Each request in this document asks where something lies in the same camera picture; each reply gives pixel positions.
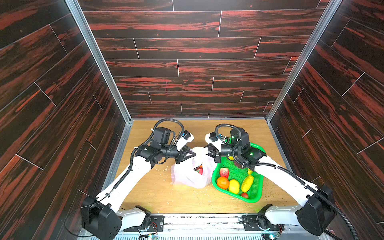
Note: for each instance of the orange fake orange left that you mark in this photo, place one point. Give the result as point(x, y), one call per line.
point(223, 183)

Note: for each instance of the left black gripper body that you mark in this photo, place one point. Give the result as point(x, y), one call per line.
point(180, 153)

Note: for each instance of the metal front rail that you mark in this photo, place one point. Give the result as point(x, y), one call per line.
point(215, 227)

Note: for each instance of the small yellow fake banana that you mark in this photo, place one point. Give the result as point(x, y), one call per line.
point(247, 183)

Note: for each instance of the yellow fake lemon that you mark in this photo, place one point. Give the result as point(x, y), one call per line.
point(234, 187)

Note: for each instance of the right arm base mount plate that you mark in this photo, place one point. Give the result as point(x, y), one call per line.
point(255, 223)

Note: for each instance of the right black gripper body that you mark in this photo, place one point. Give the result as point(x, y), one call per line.
point(214, 151)

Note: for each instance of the yellow fake banana bunch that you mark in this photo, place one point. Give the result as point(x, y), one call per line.
point(249, 171)

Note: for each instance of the red pink fake apple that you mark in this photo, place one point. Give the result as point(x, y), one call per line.
point(224, 172)

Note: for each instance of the green plastic perforated basket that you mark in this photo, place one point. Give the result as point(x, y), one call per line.
point(239, 174)

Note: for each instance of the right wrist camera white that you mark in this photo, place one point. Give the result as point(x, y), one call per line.
point(212, 139)

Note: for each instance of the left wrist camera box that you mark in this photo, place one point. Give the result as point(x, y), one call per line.
point(185, 138)

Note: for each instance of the small red fake strawberry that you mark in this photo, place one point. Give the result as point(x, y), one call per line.
point(245, 195)

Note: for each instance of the red fake dragon fruit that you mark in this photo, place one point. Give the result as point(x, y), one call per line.
point(199, 169)

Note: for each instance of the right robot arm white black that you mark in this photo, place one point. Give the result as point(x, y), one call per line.
point(316, 207)

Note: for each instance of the pink printed plastic bag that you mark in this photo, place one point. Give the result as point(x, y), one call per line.
point(184, 174)

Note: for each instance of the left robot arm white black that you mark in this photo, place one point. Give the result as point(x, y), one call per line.
point(101, 215)

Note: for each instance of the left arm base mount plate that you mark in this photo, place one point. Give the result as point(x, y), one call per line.
point(152, 224)

